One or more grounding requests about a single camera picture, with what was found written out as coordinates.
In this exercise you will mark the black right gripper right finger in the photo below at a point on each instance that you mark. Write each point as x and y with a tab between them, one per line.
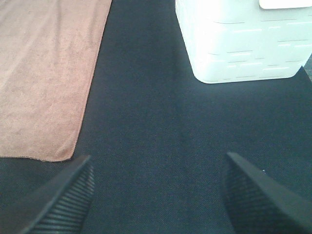
257	204

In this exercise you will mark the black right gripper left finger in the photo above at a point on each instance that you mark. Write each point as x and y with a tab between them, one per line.
64	202

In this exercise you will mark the brown towel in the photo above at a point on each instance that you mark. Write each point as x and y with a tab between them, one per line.
48	54

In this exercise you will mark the black table cloth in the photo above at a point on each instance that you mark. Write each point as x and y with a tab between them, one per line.
157	136

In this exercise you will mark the white plastic bin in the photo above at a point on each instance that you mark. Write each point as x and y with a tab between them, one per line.
245	40

